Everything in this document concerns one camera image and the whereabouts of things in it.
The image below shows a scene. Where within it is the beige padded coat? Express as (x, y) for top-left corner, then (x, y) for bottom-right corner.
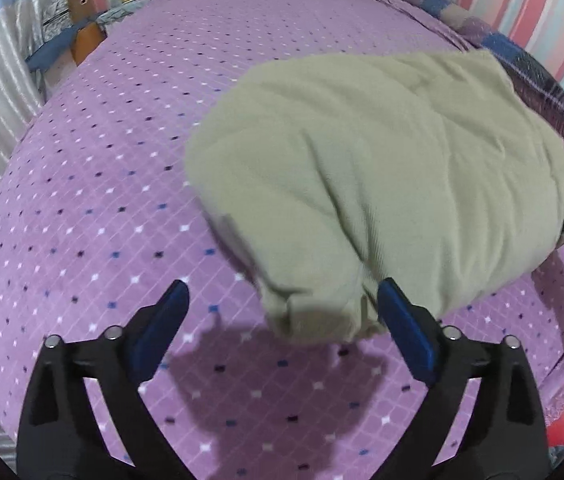
(185, 50), (564, 344)

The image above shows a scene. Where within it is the blue purple patchwork blanket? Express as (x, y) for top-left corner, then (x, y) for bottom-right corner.
(363, 0), (564, 216)

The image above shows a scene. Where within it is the purple diamond-pattern bed sheet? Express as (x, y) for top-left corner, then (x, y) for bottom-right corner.
(0, 0), (564, 480)

